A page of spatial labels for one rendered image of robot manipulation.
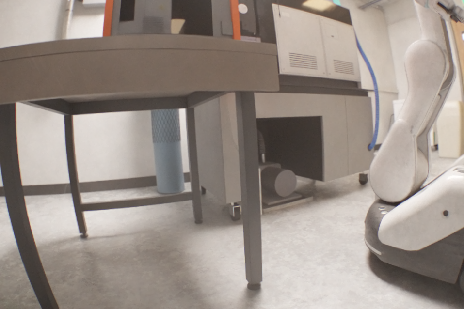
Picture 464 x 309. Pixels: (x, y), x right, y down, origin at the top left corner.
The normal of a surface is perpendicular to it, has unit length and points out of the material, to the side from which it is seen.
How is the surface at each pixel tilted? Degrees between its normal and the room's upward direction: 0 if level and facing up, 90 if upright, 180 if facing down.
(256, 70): 90
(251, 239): 90
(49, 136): 90
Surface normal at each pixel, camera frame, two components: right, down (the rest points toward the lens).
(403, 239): -0.89, 0.07
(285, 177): 0.39, 0.00
